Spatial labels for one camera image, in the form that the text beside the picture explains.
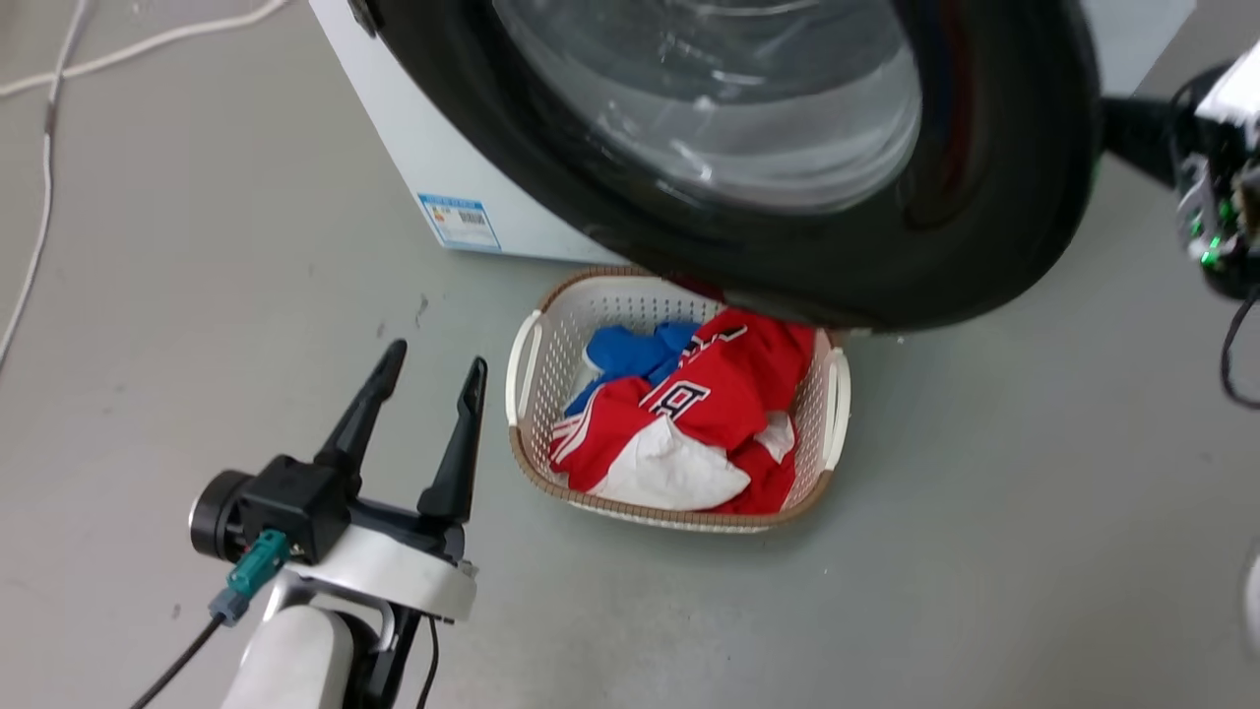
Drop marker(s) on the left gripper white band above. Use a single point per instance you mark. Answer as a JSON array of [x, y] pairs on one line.
[[394, 571]]

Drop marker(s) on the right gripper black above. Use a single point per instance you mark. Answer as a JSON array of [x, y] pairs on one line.
[[1226, 187]]

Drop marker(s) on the black round washing machine door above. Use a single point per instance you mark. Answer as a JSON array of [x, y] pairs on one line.
[[630, 187]]

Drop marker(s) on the white washing machine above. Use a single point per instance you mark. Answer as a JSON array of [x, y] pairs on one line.
[[463, 148]]

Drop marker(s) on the white plastic laundry basket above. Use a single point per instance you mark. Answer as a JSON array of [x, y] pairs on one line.
[[551, 345]]

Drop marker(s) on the blue energy label sticker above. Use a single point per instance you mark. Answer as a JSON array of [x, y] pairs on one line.
[[459, 223]]

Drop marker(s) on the blue garment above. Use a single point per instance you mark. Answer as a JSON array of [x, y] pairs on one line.
[[630, 353]]

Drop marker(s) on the red and white jersey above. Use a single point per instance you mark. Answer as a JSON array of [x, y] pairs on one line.
[[709, 404]]

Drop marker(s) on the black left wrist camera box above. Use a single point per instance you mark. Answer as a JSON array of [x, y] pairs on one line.
[[290, 502]]

